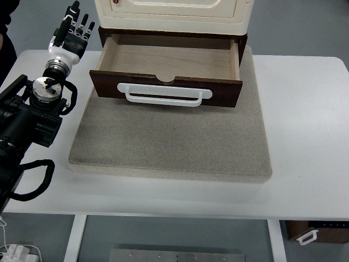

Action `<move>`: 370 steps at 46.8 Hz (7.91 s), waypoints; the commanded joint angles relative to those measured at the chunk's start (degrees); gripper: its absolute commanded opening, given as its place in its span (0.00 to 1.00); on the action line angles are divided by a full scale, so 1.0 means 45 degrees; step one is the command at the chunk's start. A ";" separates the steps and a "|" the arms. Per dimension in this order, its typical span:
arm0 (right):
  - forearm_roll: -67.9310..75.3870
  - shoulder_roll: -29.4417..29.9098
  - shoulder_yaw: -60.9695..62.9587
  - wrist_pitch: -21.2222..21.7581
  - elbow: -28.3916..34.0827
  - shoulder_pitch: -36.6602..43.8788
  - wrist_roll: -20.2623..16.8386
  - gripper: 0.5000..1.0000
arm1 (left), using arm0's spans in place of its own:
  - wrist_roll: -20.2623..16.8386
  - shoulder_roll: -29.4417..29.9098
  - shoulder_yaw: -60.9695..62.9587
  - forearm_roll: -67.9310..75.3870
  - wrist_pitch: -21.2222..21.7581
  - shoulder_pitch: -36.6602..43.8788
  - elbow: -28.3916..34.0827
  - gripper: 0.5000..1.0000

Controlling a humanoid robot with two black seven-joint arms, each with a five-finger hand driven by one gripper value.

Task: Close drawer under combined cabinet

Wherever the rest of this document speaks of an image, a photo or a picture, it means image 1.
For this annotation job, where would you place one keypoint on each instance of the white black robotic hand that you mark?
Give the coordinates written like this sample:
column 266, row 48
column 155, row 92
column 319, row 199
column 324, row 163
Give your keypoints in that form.
column 66, row 48

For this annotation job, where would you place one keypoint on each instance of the dark brown wooden drawer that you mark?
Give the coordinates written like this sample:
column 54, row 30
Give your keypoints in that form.
column 217, row 70

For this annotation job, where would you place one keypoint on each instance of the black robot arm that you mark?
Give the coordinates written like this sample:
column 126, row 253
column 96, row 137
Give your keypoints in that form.
column 31, row 111

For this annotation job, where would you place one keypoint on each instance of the dark brown drawer housing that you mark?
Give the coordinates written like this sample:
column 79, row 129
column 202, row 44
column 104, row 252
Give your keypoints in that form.
column 177, row 39

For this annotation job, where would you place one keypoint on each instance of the cream white cabinet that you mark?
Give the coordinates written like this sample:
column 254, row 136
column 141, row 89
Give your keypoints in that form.
column 205, row 17

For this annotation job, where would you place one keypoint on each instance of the person in black clothing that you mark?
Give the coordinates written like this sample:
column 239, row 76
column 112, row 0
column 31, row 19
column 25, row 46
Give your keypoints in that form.
column 8, row 53

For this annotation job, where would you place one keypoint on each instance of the beige stone slab base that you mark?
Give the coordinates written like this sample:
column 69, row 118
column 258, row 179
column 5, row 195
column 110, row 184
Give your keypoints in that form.
column 204, row 143

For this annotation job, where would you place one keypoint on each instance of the grey metal plate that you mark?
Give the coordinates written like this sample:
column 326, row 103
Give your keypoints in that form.
column 133, row 255

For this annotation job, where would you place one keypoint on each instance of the white power adapter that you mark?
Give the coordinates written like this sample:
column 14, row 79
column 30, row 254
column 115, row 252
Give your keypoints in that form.
column 20, row 253

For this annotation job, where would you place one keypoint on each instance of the white drawer handle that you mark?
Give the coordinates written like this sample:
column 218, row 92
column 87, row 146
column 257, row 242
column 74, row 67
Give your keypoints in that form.
column 164, row 95

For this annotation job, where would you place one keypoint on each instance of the white table frame leg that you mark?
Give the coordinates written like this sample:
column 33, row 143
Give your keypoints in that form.
column 276, row 241
column 75, row 238

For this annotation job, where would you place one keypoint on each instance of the brown box with white handle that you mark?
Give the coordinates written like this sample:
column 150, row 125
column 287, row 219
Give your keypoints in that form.
column 305, row 232

